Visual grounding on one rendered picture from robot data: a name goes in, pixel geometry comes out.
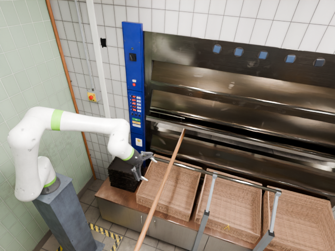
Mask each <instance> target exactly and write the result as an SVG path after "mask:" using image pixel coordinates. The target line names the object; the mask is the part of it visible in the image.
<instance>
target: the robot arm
mask: <svg viewBox="0 0 335 251"><path fill-rule="evenodd" d="M45 130H58V131H83V132H94V133H101V134H109V135H110V139H109V143H108V151H109V152H110V153H111V154H112V155H113V156H116V157H118V158H120V159H122V160H123V161H125V162H126V163H128V164H132V165H133V166H134V168H133V169H131V171H132V172H133V174H134V177H135V179H136V180H137V181H139V180H140V179H141V180H146V181H148V180H147V179H146V178H144V177H142V176H141V165H142V163H143V161H144V160H146V159H149V158H150V159H151V160H152V161H153V162H157V161H155V160H154V157H153V156H152V155H153V153H152V152H143V151H141V155H139V153H138V151H137V150H135V149H134V148H133V147H132V146H130V145H129V143H128V137H129V131H130V125H129V123H128V122H127V121H126V120H124V119H108V118H100V117H93V116H87V115H81V114H76V113H72V112H68V111H62V110H57V109H52V108H45V107H33V108H31V109H29V110H28V111H27V112H26V114H25V115H24V117H23V119H22V120H21V121H20V122H19V123H18V124H17V125H16V126H15V127H14V128H13V129H12V130H11V131H10V132H9V133H8V136H7V142H8V144H9V147H10V150H11V153H12V156H13V160H14V166H15V190H14V194H15V197H16V198H17V199H18V200H20V201H22V202H29V201H32V200H34V199H36V198H37V197H38V196H39V195H40V194H41V195H47V194H50V193H53V192H54V191H56V190H57V189H58V188H59V186H60V184H61V181H60V178H59V177H57V176H56V173H55V171H54V169H53V166H52V164H51V162H50V160H49V159H48V158H47V157H45V156H38V149H39V143H40V139H41V137H42V134H43V133H44V131H45ZM145 154H149V155H147V156H144V157H143V156H142V155H145ZM136 169H137V170H136Z"/></svg>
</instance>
